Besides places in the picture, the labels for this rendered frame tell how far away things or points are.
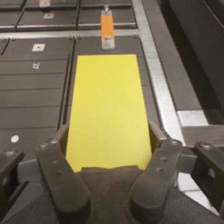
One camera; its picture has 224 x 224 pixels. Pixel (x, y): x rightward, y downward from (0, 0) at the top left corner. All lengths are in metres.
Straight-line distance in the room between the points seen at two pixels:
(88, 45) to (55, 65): 0.09
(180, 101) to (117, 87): 0.14
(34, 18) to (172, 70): 0.36
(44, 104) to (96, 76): 0.11
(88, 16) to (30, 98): 0.27
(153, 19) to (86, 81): 0.33
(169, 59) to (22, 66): 0.28
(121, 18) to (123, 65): 0.28
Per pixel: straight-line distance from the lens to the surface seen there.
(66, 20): 0.46
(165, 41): 0.40
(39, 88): 0.28
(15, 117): 0.27
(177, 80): 0.31
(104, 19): 0.43
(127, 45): 0.36
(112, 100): 0.16
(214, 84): 0.28
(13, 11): 0.55
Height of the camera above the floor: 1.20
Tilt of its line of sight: 58 degrees down
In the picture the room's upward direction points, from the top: straight up
